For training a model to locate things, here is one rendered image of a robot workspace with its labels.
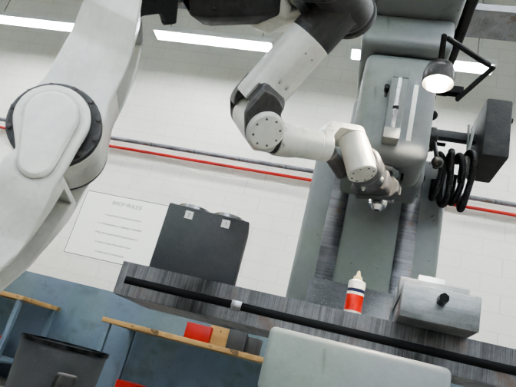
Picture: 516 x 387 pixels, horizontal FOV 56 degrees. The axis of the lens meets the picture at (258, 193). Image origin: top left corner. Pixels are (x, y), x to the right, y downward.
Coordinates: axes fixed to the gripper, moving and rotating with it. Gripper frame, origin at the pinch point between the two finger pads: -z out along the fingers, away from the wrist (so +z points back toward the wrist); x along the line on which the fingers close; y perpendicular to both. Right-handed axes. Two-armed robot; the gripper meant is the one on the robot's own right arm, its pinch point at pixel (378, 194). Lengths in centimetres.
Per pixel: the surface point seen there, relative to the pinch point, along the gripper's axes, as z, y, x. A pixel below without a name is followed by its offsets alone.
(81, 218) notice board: -288, -76, 459
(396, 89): 12.4, -24.4, -3.5
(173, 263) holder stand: 19, 31, 43
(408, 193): -20.7, -10.3, -2.7
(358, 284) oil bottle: 6.7, 26.2, -0.8
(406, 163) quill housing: 4.6, -7.2, -6.9
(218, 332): -313, 20, 232
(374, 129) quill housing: 10.0, -14.0, 1.2
